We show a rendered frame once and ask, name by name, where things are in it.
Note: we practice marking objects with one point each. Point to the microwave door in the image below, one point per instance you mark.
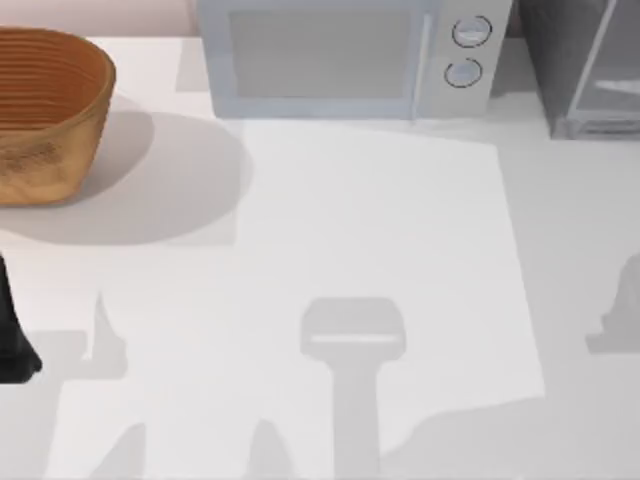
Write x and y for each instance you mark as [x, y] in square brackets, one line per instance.
[320, 55]

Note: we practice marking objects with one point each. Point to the round microwave knob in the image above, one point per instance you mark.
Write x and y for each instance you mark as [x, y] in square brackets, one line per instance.
[471, 31]
[463, 73]

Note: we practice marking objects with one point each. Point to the pale microwave oven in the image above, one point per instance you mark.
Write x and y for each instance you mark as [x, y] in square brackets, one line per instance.
[492, 60]

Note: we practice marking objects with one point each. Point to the brown wicker basket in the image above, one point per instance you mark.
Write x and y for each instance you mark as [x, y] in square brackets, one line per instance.
[50, 125]

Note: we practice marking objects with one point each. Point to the grey cabinet with dark inside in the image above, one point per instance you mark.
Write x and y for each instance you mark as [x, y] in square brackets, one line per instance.
[560, 65]

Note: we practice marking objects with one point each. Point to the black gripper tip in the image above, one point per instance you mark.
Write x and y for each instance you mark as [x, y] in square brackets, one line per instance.
[12, 345]

